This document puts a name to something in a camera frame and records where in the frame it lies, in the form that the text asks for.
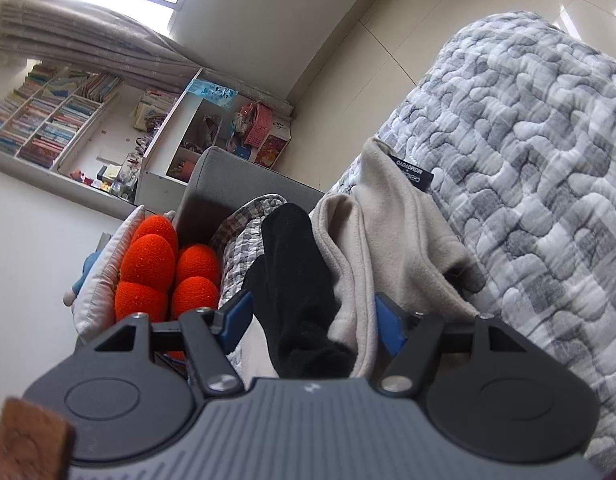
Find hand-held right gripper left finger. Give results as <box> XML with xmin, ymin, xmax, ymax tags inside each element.
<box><xmin>75</xmin><ymin>290</ymin><xmax>253</xmax><ymax>396</ymax></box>

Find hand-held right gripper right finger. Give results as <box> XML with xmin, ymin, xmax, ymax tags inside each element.
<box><xmin>373</xmin><ymin>292</ymin><xmax>546</xmax><ymax>396</ymax></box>

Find beige and black sweatshirt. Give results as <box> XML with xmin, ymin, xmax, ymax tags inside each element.
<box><xmin>240</xmin><ymin>136</ymin><xmax>483</xmax><ymax>381</ymax></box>

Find orange plush cushion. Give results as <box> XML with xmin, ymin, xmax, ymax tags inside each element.
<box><xmin>113</xmin><ymin>214</ymin><xmax>221</xmax><ymax>361</ymax></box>

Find grey sofa armrest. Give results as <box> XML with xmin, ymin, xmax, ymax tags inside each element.
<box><xmin>175</xmin><ymin>146</ymin><xmax>326</xmax><ymax>251</ymax></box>

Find white pillow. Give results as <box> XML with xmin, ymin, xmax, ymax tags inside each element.
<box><xmin>73</xmin><ymin>204</ymin><xmax>179</xmax><ymax>341</ymax></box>

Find white bookshelf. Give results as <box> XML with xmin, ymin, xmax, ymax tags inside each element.
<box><xmin>0</xmin><ymin>57</ymin><xmax>293</xmax><ymax>206</ymax></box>

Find blue plush toy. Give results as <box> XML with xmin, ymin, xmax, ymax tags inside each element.
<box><xmin>63</xmin><ymin>250</ymin><xmax>101</xmax><ymax>308</ymax></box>

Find printed white box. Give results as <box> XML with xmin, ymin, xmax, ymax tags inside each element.
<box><xmin>253</xmin><ymin>120</ymin><xmax>293</xmax><ymax>167</ymax></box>

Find pink basket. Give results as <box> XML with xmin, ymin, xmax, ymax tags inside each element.
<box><xmin>240</xmin><ymin>102</ymin><xmax>273</xmax><ymax>147</ymax></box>

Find grey patterned quilt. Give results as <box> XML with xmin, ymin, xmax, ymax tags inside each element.
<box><xmin>208</xmin><ymin>10</ymin><xmax>616</xmax><ymax>466</ymax></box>

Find blue printed bag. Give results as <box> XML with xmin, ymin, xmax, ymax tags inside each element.
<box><xmin>185</xmin><ymin>79</ymin><xmax>239</xmax><ymax>102</ymax></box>

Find brown fuzzy sleeve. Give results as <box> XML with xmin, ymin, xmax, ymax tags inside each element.
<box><xmin>0</xmin><ymin>397</ymin><xmax>78</xmax><ymax>480</ymax></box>

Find row of books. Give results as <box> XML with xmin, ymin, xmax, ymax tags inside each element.
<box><xmin>0</xmin><ymin>64</ymin><xmax>123</xmax><ymax>168</ymax></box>

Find beige curtain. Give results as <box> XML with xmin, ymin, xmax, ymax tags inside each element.
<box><xmin>0</xmin><ymin>0</ymin><xmax>293</xmax><ymax>121</ymax></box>

